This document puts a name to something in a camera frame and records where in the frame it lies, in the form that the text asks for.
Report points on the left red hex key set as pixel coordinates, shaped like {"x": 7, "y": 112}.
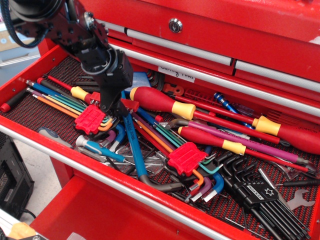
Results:
{"x": 88, "y": 119}

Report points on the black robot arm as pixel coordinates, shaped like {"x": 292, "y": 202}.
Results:
{"x": 74, "y": 29}

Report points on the large red yellow screwdriver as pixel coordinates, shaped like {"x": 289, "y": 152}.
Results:
{"x": 154, "y": 100}

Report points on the blue metallic pen tool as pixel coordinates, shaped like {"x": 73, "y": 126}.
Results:
{"x": 226, "y": 104}

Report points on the large blue hex key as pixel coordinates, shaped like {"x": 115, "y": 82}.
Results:
{"x": 137, "y": 154}

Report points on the red bit holder with bits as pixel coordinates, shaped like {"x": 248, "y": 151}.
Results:
{"x": 129, "y": 104}

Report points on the purple long hex key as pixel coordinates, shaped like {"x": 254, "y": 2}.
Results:
{"x": 202, "y": 134}

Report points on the yellow object bottom left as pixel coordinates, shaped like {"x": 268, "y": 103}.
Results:
{"x": 21, "y": 230}

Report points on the black red handle tool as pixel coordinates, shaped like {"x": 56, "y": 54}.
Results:
{"x": 12, "y": 102}

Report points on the red yellow screwdriver front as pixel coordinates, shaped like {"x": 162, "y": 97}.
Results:
{"x": 310, "y": 168}

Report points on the black red mesh drawer liner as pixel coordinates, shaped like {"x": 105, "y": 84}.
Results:
{"x": 101, "y": 203}

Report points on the black Tekton torx key set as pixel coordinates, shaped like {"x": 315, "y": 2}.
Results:
{"x": 259, "y": 198}

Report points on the right red hex key set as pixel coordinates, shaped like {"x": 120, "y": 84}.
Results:
{"x": 183, "y": 156}

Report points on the chest key lock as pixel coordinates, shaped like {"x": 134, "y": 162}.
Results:
{"x": 175, "y": 25}

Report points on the red hex key set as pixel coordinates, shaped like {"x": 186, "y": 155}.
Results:
{"x": 183, "y": 156}
{"x": 88, "y": 119}

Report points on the red tool chest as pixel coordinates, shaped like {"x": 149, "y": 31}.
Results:
{"x": 272, "y": 46}

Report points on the grey blue handle tool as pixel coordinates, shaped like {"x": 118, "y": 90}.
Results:
{"x": 44, "y": 131}

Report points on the small silver wrench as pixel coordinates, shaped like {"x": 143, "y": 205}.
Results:
{"x": 299, "y": 200}

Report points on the red yellow wiha screwdriver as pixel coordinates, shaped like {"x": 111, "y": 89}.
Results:
{"x": 76, "y": 91}

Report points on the black electronics box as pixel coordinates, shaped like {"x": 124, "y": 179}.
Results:
{"x": 16, "y": 184}

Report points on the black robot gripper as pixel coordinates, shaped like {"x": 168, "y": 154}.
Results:
{"x": 113, "y": 72}

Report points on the red yellow screwdriver right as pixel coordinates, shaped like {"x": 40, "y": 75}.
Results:
{"x": 302, "y": 137}

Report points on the white cutting tools label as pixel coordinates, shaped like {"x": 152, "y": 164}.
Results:
{"x": 176, "y": 74}

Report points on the blue white precision screwdriver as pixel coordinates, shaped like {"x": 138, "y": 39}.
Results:
{"x": 97, "y": 149}

